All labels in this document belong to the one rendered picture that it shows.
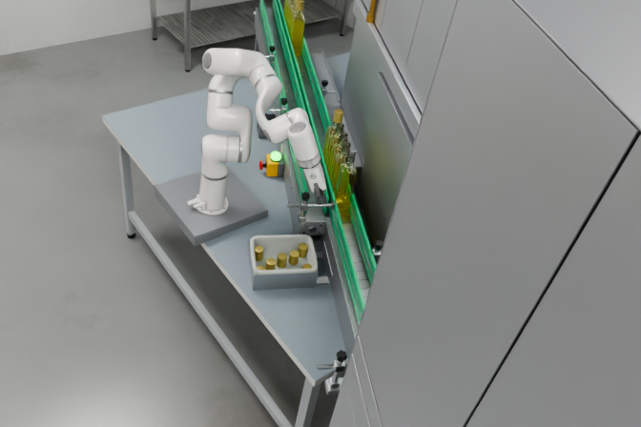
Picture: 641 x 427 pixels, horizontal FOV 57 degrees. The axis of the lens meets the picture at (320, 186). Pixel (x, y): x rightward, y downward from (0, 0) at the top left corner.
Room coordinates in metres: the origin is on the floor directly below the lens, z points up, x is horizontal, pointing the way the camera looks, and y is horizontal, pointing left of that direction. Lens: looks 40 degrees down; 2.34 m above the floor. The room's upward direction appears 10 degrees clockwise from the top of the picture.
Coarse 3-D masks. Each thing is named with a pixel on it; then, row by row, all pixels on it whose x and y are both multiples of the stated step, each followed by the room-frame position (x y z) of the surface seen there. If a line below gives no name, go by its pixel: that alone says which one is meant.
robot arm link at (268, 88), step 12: (264, 84) 1.60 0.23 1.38; (276, 84) 1.61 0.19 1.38; (264, 96) 1.56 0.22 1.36; (276, 96) 1.62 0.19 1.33; (264, 108) 1.55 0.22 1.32; (264, 120) 1.48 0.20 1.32; (276, 120) 1.49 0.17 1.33; (288, 120) 1.49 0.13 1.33; (264, 132) 1.48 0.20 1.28; (276, 132) 1.45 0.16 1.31
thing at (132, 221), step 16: (128, 160) 2.12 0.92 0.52; (128, 176) 2.11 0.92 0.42; (128, 192) 2.11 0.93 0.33; (128, 208) 2.10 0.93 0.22; (128, 224) 2.10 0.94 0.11; (160, 256) 1.85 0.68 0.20; (176, 272) 1.78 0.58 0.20; (192, 304) 1.63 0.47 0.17; (208, 320) 1.54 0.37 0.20; (224, 336) 1.48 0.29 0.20; (240, 368) 1.34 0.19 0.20; (256, 384) 1.28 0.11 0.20; (304, 384) 1.08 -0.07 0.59; (272, 400) 1.23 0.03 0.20; (304, 400) 1.07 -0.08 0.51; (272, 416) 1.18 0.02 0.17; (304, 416) 1.06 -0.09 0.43
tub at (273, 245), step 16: (256, 240) 1.46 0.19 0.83; (272, 240) 1.48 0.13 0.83; (288, 240) 1.49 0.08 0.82; (304, 240) 1.51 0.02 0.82; (272, 256) 1.45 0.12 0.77; (288, 256) 1.46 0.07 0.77; (256, 272) 1.31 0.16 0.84; (272, 272) 1.32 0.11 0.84; (288, 272) 1.33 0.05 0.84; (304, 272) 1.35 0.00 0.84
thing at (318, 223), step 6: (306, 216) 1.57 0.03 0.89; (312, 216) 1.57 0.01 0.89; (318, 216) 1.58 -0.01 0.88; (324, 216) 1.58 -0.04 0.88; (300, 222) 1.53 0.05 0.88; (306, 222) 1.54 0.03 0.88; (312, 222) 1.55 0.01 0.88; (318, 222) 1.55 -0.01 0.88; (324, 222) 1.56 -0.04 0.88; (300, 228) 1.54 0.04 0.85; (306, 228) 1.54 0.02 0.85; (312, 228) 1.54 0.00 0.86; (318, 228) 1.55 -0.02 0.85; (324, 228) 1.56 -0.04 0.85; (306, 234) 1.54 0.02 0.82; (312, 234) 1.55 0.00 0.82; (318, 234) 1.55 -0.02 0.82
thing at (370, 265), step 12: (312, 72) 2.49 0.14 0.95; (312, 84) 2.46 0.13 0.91; (324, 108) 2.18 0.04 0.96; (324, 120) 2.16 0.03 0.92; (360, 216) 1.53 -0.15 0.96; (360, 228) 1.49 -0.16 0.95; (360, 240) 1.47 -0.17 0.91; (372, 252) 1.37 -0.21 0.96; (372, 264) 1.32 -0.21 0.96; (372, 276) 1.31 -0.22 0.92
